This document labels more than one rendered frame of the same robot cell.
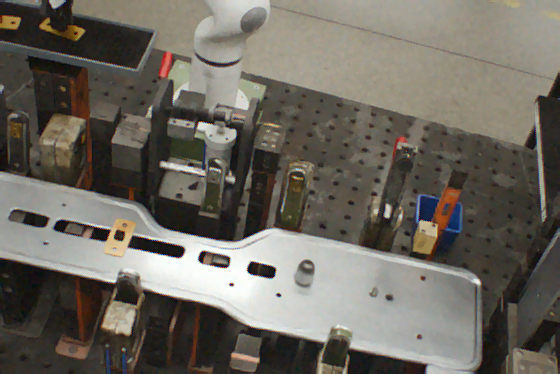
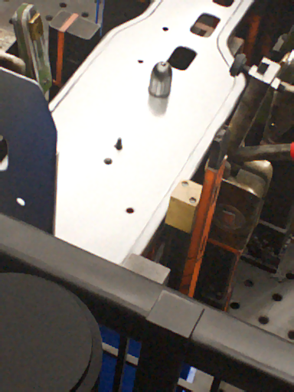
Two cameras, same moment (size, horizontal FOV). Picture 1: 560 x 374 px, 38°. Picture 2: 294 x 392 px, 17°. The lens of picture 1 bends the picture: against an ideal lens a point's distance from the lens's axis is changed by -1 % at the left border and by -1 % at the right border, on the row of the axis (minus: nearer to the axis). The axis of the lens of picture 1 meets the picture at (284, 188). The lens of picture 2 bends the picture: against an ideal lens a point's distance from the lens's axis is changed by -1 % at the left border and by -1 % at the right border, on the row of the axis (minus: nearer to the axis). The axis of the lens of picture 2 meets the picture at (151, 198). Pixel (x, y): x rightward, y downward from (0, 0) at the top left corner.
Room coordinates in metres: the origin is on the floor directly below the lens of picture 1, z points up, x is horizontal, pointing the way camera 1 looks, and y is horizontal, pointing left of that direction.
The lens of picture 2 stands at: (1.20, -1.01, 1.92)
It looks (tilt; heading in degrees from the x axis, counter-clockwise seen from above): 49 degrees down; 107
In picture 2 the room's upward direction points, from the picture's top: 9 degrees clockwise
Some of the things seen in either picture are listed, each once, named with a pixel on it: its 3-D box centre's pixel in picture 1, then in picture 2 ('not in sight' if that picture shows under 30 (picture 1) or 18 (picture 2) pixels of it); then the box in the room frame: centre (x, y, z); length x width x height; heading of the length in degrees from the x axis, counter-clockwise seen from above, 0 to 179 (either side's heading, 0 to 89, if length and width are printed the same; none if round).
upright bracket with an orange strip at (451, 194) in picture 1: (424, 257); (191, 272); (1.06, -0.30, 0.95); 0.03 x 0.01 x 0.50; 88
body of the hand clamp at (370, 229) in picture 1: (367, 265); (220, 254); (1.07, -0.20, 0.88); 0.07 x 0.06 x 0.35; 178
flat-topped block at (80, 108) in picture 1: (64, 121); not in sight; (1.26, 0.50, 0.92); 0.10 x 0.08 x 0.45; 88
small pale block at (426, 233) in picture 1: (404, 287); (169, 281); (1.03, -0.27, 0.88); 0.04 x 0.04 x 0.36; 88
